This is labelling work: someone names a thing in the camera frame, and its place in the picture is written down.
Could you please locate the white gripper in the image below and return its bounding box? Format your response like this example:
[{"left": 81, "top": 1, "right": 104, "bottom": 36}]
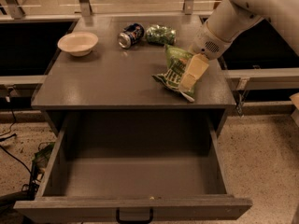
[{"left": 178, "top": 20, "right": 233, "bottom": 91}]

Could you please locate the green jalapeno chip bag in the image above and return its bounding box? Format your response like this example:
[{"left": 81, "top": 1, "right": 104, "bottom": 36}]
[{"left": 152, "top": 45, "right": 194, "bottom": 102}]

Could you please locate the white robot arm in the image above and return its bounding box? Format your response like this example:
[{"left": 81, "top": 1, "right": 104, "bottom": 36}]
[{"left": 178, "top": 0, "right": 299, "bottom": 91}]

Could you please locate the crumpled green snack bag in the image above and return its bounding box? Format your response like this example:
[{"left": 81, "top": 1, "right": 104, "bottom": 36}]
[{"left": 146, "top": 24, "right": 176, "bottom": 45}]

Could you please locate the open grey top drawer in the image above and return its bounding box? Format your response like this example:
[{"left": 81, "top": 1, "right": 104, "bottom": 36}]
[{"left": 15, "top": 110, "right": 252, "bottom": 223}]

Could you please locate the green bag on floor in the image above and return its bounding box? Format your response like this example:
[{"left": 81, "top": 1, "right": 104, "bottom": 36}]
[{"left": 33, "top": 142, "right": 55, "bottom": 174}]

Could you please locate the blue soda can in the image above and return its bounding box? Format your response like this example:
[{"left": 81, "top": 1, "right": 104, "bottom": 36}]
[{"left": 118, "top": 23, "right": 145, "bottom": 49}]

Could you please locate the grey cabinet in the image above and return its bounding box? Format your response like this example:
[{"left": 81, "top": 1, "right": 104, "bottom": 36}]
[{"left": 31, "top": 14, "right": 237, "bottom": 138}]

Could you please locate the white ceramic bowl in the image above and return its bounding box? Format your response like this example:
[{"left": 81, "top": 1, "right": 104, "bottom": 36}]
[{"left": 57, "top": 32, "right": 98, "bottom": 57}]

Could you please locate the black drawer handle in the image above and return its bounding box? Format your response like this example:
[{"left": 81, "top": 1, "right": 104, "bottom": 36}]
[{"left": 115, "top": 209, "right": 154, "bottom": 224}]

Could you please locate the black floor cable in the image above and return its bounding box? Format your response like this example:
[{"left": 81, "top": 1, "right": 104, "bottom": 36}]
[{"left": 0, "top": 87, "right": 34, "bottom": 175}]

